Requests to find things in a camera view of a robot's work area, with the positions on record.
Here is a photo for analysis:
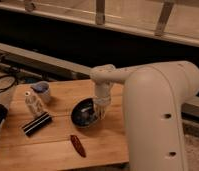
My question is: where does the round black-rimmed object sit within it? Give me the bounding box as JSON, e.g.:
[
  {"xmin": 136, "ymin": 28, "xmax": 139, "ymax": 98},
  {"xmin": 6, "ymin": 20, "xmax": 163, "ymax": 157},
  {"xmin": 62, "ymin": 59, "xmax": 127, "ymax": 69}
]
[{"xmin": 0, "ymin": 75, "xmax": 16, "ymax": 91}]

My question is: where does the metal rail frame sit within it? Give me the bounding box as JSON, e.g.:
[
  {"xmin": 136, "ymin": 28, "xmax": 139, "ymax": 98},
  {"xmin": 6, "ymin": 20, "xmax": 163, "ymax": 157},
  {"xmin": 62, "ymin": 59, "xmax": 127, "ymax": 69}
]
[{"xmin": 0, "ymin": 43, "xmax": 91, "ymax": 79}]

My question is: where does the black box with white stripe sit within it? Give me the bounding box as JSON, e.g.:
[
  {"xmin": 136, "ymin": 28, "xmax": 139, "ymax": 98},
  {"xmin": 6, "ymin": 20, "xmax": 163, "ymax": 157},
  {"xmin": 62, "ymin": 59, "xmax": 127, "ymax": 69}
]
[{"xmin": 22, "ymin": 112, "xmax": 52, "ymax": 137}]

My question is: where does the dark ceramic bowl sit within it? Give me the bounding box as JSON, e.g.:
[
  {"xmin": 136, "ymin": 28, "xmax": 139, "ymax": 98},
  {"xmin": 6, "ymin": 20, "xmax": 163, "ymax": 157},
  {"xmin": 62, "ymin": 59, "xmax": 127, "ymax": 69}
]
[{"xmin": 71, "ymin": 98, "xmax": 100, "ymax": 128}]

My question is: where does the dark red oblong object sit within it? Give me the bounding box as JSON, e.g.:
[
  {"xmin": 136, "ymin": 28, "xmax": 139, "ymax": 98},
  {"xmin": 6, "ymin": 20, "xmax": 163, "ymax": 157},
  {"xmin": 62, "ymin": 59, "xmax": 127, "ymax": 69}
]
[{"xmin": 70, "ymin": 135, "xmax": 86, "ymax": 157}]

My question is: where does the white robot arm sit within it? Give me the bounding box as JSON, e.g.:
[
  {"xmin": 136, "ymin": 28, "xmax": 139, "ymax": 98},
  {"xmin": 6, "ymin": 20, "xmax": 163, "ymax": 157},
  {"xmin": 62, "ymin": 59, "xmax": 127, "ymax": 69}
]
[{"xmin": 90, "ymin": 61, "xmax": 199, "ymax": 171}]

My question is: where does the wooden board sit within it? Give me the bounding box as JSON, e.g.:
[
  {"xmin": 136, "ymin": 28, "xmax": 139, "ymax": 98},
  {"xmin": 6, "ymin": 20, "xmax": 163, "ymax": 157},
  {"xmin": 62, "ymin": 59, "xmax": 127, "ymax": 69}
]
[{"xmin": 0, "ymin": 80, "xmax": 128, "ymax": 171}]

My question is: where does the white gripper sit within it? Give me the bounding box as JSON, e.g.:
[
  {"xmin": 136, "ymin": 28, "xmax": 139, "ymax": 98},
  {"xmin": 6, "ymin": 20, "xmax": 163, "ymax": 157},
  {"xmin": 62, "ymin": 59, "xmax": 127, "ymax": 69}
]
[{"xmin": 93, "ymin": 83, "xmax": 113, "ymax": 120}]

